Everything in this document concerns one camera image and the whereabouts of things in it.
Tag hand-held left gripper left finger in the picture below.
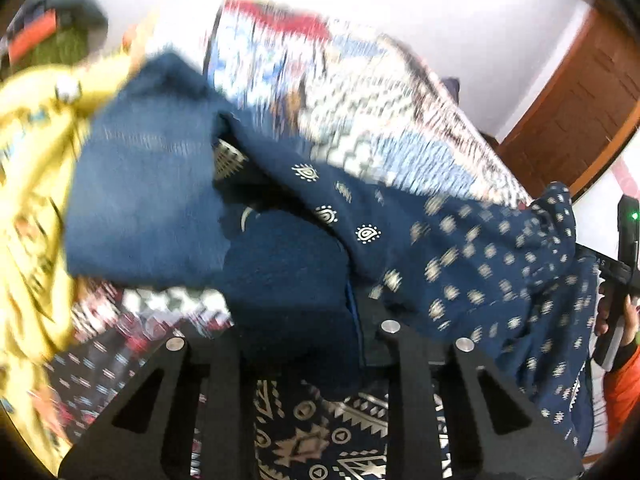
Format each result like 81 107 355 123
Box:
57 324 257 480

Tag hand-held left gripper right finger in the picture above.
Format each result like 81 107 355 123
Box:
347 280 586 480

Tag navy patterned zip hoodie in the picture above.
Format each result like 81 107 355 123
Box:
212 110 601 480

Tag person's right forearm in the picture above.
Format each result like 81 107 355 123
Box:
602 345 640 443

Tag person's right hand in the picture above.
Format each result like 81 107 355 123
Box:
594 280 640 348

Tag brown wooden door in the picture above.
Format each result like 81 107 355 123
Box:
500 7 640 201

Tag blue jeans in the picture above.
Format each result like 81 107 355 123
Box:
65 52 236 291

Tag yellow cartoon blanket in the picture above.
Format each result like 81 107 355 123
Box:
0 50 146 461

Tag patchwork print quilt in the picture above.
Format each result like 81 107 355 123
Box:
45 0 533 461

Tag green patterned cloth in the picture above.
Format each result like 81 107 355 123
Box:
20 27 101 68

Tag orange box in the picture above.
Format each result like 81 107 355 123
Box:
10 10 56 58

